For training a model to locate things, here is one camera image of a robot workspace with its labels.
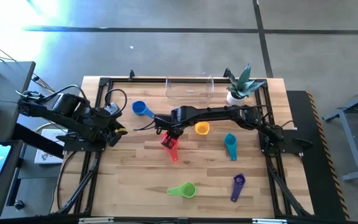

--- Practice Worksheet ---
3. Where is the grey metal table stand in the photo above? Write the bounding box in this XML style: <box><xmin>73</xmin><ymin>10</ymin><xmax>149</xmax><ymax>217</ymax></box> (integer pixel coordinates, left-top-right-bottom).
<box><xmin>321</xmin><ymin>81</ymin><xmax>358</xmax><ymax>183</ymax></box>

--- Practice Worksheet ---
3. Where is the black hazard-striped floor mat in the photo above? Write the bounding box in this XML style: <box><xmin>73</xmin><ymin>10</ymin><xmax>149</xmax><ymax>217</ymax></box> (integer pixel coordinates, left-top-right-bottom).
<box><xmin>286</xmin><ymin>90</ymin><xmax>351</xmax><ymax>222</ymax></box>

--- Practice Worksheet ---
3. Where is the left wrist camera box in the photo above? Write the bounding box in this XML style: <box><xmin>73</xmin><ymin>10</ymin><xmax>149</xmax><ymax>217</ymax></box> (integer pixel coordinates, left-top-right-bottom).
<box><xmin>104</xmin><ymin>101</ymin><xmax>121</xmax><ymax>115</ymax></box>

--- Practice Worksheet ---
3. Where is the green measuring cup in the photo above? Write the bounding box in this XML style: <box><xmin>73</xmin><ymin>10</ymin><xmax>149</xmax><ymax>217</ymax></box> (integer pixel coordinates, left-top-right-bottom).
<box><xmin>167</xmin><ymin>182</ymin><xmax>197</xmax><ymax>199</ymax></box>

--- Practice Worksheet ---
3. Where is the yellow measuring cup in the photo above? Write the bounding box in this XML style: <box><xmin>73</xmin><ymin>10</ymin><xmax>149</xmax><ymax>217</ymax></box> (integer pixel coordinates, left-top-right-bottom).
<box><xmin>195</xmin><ymin>121</ymin><xmax>211</xmax><ymax>136</ymax></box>

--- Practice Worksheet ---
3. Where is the blue measuring cup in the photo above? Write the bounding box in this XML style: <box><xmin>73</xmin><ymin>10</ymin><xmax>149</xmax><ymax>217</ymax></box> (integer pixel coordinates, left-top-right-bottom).
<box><xmin>131</xmin><ymin>100</ymin><xmax>155</xmax><ymax>119</ymax></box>

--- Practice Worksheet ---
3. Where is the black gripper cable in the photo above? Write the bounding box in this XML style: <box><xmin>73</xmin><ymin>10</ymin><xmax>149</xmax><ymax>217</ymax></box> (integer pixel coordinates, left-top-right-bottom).
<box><xmin>104</xmin><ymin>88</ymin><xmax>128</xmax><ymax>116</ymax></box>
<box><xmin>133</xmin><ymin>119</ymin><xmax>158</xmax><ymax>131</ymax></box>

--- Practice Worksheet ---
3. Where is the red-orange measuring cup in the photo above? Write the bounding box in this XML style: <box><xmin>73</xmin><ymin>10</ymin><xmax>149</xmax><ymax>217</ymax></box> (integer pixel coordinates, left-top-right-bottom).
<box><xmin>160</xmin><ymin>132</ymin><xmax>180</xmax><ymax>163</ymax></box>

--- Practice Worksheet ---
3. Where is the white printed booklet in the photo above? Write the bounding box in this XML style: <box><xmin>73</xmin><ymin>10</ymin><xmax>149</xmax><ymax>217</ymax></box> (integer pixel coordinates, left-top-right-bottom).
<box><xmin>34</xmin><ymin>129</ymin><xmax>68</xmax><ymax>165</ymax></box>

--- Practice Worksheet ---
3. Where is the purple measuring cup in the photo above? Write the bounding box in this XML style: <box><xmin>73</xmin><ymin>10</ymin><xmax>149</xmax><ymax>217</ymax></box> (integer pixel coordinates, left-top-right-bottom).
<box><xmin>230</xmin><ymin>173</ymin><xmax>247</xmax><ymax>203</ymax></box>

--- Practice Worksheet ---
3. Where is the silver metal bracket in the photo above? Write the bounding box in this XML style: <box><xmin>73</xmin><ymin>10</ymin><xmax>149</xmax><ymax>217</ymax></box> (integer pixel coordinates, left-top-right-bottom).
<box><xmin>78</xmin><ymin>217</ymin><xmax>114</xmax><ymax>224</ymax></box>
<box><xmin>252</xmin><ymin>218</ymin><xmax>288</xmax><ymax>224</ymax></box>

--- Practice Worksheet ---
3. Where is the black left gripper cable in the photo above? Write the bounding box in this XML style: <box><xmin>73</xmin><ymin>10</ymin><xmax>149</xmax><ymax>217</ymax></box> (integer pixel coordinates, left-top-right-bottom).
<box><xmin>104</xmin><ymin>88</ymin><xmax>128</xmax><ymax>116</ymax></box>

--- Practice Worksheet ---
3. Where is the black metal table frame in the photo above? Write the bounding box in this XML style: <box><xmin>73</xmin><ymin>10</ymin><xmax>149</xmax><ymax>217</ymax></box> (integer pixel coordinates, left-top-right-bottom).
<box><xmin>56</xmin><ymin>68</ymin><xmax>315</xmax><ymax>218</ymax></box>

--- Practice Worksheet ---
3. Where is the teal measuring cup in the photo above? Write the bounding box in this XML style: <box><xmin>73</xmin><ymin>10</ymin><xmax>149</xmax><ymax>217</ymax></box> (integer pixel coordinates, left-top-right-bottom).
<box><xmin>223</xmin><ymin>133</ymin><xmax>238</xmax><ymax>162</ymax></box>

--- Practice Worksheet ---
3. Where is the green plant in white pot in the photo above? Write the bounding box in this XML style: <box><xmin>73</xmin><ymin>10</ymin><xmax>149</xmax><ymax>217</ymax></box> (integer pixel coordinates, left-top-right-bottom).
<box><xmin>225</xmin><ymin>63</ymin><xmax>267</xmax><ymax>106</ymax></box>

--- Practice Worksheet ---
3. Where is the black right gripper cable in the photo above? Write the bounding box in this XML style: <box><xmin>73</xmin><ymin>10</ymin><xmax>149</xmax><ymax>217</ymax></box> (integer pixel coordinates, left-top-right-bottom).
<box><xmin>133</xmin><ymin>119</ymin><xmax>158</xmax><ymax>131</ymax></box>

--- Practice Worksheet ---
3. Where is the clear plastic basket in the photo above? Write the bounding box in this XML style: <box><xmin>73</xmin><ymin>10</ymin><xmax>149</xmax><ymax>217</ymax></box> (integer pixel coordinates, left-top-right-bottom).
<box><xmin>165</xmin><ymin>75</ymin><xmax>214</xmax><ymax>106</ymax></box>

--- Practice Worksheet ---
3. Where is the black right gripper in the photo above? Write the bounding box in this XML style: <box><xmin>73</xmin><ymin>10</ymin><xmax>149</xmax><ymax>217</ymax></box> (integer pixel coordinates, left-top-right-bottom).
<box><xmin>154</xmin><ymin>106</ymin><xmax>198</xmax><ymax>149</ymax></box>

